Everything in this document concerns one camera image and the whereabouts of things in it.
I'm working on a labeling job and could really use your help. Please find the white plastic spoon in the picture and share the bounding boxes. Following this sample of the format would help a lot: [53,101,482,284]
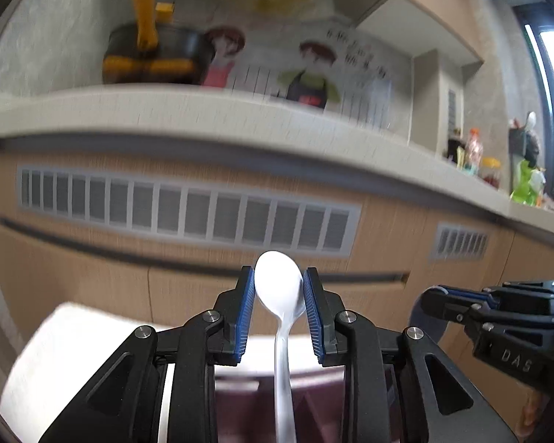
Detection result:
[254,251,305,442]

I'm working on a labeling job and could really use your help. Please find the blue-grey plastic spoon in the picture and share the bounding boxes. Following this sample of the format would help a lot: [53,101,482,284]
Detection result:
[408,286,447,343]

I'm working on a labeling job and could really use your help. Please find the small grey vent grille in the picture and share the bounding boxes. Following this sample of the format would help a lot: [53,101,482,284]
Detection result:
[430,222,489,261]

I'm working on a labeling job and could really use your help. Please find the purple plastic utensil caddy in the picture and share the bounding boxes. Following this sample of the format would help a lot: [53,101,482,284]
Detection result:
[215,367,345,442]

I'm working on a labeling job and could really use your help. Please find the long grey vent grille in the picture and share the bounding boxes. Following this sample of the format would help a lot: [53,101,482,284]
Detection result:
[17,164,362,257]

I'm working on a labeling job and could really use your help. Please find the green plastic item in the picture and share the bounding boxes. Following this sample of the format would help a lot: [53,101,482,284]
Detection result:
[510,159,546,207]

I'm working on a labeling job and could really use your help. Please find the condiment bottle orange cap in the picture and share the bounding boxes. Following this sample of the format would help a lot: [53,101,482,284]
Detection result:
[463,128,483,175]

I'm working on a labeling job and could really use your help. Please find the dark soy sauce bottle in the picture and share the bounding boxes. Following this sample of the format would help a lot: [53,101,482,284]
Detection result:
[445,128,465,168]

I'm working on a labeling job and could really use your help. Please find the white woven cloth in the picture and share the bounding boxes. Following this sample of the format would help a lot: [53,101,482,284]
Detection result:
[0,303,323,442]

